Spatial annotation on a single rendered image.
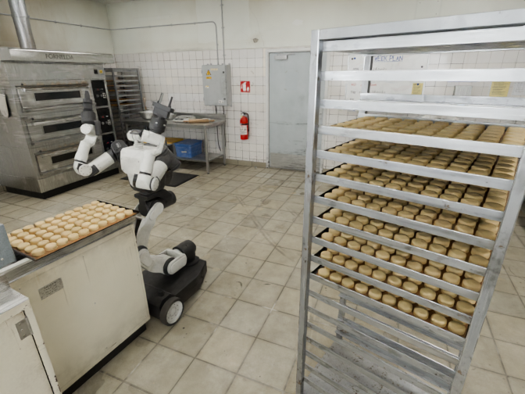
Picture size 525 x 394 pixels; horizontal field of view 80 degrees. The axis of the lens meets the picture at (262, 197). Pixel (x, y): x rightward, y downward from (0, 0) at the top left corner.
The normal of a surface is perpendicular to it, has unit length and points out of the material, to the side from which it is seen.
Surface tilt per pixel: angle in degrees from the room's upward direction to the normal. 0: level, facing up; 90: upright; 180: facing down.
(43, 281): 90
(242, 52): 90
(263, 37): 90
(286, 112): 90
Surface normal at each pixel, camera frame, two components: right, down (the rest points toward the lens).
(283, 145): -0.38, 0.34
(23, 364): 0.88, 0.17
